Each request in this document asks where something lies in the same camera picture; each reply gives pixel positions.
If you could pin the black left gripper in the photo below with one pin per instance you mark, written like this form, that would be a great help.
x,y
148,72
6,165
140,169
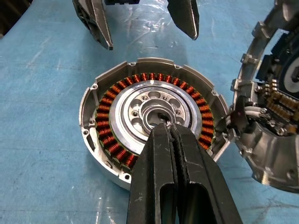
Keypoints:
x,y
121,2

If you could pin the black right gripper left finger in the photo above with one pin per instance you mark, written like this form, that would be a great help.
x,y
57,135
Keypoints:
x,y
149,177

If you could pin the blue plastic table cover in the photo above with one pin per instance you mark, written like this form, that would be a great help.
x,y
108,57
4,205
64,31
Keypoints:
x,y
35,116

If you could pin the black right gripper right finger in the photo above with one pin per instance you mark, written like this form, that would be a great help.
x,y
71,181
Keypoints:
x,y
205,186

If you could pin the round silver metal disc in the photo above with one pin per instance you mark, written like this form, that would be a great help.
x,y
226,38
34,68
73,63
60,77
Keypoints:
x,y
268,151

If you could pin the silver motor housing copper windings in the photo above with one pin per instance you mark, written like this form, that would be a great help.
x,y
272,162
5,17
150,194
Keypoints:
x,y
121,105

